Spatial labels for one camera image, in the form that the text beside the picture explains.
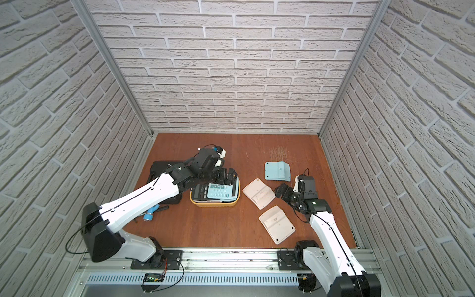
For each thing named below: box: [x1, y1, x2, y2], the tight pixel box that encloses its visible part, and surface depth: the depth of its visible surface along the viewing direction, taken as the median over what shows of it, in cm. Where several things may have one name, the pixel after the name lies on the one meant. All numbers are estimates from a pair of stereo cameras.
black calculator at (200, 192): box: [192, 183, 210, 202], surface depth 87 cm
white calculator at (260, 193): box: [242, 178, 276, 211], surface depth 92 cm
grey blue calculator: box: [207, 176, 240, 202], surface depth 85 cm
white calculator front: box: [258, 205, 297, 246], surface depth 83 cm
